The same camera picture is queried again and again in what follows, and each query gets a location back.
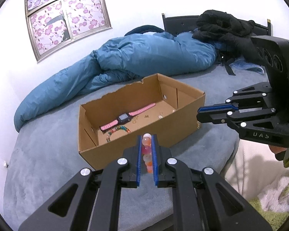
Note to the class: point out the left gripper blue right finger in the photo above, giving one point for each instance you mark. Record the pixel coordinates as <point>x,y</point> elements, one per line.
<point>202,200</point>

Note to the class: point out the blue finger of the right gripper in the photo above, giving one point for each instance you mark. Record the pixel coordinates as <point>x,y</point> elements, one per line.
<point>205,117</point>
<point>218,107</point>

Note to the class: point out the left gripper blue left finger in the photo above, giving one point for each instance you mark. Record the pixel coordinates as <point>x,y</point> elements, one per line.
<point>91,199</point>

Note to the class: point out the pink strap smartwatch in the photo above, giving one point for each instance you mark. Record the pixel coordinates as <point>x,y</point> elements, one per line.
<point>126,117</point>

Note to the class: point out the person's right hand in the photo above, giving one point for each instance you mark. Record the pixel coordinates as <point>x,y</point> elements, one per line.
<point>281,154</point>

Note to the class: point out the cream trouser right leg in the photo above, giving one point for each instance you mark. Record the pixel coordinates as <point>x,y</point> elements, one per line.
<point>253,168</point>

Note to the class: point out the brown cardboard box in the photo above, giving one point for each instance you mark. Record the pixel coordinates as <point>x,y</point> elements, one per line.
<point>99,147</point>

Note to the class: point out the black clothes pile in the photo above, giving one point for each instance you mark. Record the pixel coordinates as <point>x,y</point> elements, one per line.
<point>216,26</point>

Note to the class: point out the black headboard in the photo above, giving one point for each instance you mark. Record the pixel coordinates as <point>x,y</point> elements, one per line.
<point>177,25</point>

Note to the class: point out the teal blue duvet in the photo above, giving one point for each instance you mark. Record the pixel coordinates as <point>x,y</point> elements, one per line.
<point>118,60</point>

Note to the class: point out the floral film window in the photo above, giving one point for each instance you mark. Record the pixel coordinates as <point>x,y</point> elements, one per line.
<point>54,24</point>

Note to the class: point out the black camera housing right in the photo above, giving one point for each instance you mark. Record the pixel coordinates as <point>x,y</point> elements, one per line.
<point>274,55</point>

